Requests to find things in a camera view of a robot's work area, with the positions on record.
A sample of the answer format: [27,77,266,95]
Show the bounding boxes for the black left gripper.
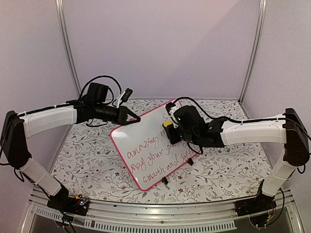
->
[95,103,141,126]

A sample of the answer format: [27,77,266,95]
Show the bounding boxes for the yellow whiteboard eraser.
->
[162,120,173,129]

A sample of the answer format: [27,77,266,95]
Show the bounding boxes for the pink framed whiteboard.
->
[110,101,197,191]

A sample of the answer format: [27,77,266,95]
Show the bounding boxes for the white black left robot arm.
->
[0,76,140,211]

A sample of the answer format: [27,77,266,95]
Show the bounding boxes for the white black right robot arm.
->
[163,100,311,212]

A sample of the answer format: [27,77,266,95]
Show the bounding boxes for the black right stand foot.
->
[188,158,194,166]

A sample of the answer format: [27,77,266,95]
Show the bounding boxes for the black stand foot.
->
[161,177,168,185]
[188,158,194,166]

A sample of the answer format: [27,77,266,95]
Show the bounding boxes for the black left stand foot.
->
[161,177,168,185]

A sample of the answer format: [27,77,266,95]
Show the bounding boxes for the floral patterned table mat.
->
[47,99,275,204]

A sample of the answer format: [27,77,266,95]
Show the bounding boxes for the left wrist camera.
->
[114,88,133,108]

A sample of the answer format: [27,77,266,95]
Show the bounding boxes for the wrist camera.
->
[114,88,133,108]
[165,102,180,128]

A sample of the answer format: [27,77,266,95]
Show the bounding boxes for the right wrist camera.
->
[165,102,180,128]

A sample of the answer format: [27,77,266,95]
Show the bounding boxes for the aluminium front rail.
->
[21,189,304,233]

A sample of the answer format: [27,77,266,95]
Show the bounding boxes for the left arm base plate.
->
[47,197,90,216]

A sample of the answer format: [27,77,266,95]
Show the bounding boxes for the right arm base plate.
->
[234,195,276,216]

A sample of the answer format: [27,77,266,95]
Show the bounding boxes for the left aluminium frame post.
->
[55,0,82,96]

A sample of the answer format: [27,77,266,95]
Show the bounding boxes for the aluminium frame post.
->
[55,0,82,96]
[239,0,267,105]

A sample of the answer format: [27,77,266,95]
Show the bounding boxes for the right aluminium frame post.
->
[239,0,267,105]

